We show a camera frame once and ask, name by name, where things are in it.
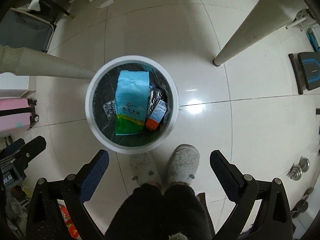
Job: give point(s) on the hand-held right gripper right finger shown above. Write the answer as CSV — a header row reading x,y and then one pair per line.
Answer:
x,y
226,175

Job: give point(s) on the small pill blister pack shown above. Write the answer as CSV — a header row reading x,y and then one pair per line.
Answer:
x,y
110,108

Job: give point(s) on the pink suitcase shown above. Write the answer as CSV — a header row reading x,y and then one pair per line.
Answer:
x,y
15,113

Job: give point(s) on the large silver blister sheet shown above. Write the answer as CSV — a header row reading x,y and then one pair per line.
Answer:
x,y
155,96

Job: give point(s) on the cream table leg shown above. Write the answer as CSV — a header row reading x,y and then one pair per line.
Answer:
x,y
45,63
252,22

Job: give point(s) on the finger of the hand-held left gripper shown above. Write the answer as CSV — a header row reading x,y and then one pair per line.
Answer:
x,y
11,147
32,150

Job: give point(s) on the black blue exercise board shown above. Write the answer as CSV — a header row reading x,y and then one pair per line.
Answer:
x,y
307,72

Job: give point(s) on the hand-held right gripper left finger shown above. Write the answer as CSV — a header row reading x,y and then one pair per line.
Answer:
x,y
93,175

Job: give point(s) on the blue orange medicine box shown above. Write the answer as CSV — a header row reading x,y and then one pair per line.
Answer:
x,y
156,116

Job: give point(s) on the red packet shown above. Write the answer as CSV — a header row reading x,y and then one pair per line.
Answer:
x,y
68,217

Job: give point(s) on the metal dumbbell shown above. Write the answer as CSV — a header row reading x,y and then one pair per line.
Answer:
x,y
298,168

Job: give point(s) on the grey fluffy slipper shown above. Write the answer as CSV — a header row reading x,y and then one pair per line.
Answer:
x,y
183,165
143,170

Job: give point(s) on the white round trash bin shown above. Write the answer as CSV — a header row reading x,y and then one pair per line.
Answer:
x,y
100,135

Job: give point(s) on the blue green rice bag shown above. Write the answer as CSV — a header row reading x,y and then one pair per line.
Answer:
x,y
131,102

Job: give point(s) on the person's dark fleece pants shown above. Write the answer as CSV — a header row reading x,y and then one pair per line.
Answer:
x,y
160,212

